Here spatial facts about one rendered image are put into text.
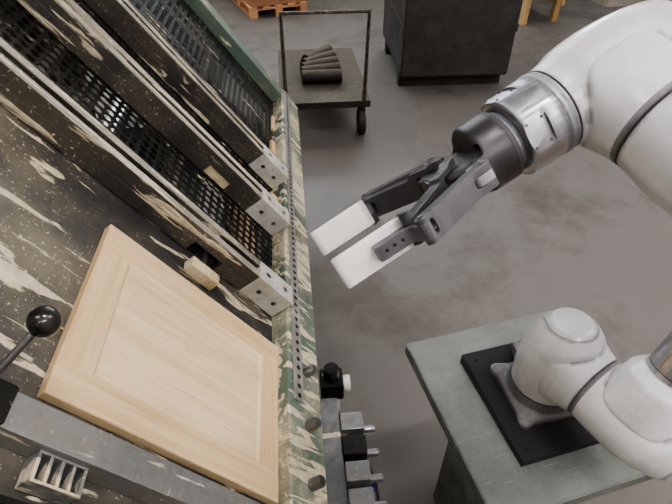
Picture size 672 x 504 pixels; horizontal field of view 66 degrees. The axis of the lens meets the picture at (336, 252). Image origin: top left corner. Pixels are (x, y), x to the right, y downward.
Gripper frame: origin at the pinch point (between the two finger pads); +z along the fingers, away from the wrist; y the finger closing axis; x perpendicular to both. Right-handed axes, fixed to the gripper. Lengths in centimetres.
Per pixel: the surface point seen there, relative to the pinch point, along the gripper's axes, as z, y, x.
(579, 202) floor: -157, -243, 129
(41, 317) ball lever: 31.8, -11.4, -9.5
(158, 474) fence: 38.4, -20.7, 19.1
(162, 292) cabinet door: 30, -51, 2
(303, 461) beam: 27, -43, 45
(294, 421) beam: 25, -50, 40
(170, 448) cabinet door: 38, -28, 20
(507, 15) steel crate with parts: -237, -368, 17
